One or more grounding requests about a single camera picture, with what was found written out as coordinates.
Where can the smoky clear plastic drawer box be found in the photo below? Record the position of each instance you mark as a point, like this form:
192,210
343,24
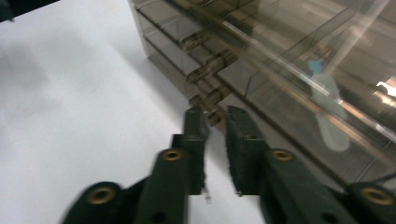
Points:
280,46

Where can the small clear blue-capped tube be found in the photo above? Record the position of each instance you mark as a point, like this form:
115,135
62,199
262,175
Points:
330,105

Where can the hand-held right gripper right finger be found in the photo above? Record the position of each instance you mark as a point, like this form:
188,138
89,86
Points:
277,183

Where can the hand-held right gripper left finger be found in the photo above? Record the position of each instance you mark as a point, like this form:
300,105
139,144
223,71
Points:
172,174

